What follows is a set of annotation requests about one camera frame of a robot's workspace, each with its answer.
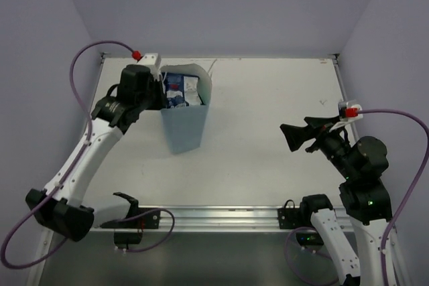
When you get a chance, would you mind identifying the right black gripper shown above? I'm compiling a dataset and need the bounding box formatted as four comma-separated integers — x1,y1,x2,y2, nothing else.
281,113,358,181

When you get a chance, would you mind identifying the blue white snack bag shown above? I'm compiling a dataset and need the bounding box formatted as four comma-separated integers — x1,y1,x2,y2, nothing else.
163,72,202,109

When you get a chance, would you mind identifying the light blue paper bag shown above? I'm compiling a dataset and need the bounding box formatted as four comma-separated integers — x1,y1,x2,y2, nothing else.
161,64,212,154

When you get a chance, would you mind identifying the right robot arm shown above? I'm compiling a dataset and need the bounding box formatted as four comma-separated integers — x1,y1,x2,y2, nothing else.
280,114,397,285

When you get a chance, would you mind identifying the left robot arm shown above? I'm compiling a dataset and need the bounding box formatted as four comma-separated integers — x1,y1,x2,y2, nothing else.
25,64,166,242

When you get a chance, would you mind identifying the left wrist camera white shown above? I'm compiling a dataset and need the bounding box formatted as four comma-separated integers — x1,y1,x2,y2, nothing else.
138,53,162,80

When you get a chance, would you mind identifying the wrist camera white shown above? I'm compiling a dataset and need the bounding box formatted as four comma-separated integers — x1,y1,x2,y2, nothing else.
138,53,162,80
338,100,362,121

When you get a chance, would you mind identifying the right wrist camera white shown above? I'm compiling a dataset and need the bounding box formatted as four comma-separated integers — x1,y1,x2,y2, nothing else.
338,100,362,121

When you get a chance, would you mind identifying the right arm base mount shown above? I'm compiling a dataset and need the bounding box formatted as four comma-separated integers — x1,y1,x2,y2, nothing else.
277,199,324,251

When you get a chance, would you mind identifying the aluminium front rail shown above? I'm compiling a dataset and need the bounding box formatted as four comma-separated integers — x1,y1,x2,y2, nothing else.
90,206,353,232

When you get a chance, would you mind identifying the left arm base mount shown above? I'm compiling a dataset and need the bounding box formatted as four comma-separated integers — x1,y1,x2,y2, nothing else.
95,192,162,253

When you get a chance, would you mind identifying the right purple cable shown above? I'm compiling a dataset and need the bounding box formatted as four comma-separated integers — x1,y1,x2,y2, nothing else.
284,108,429,286

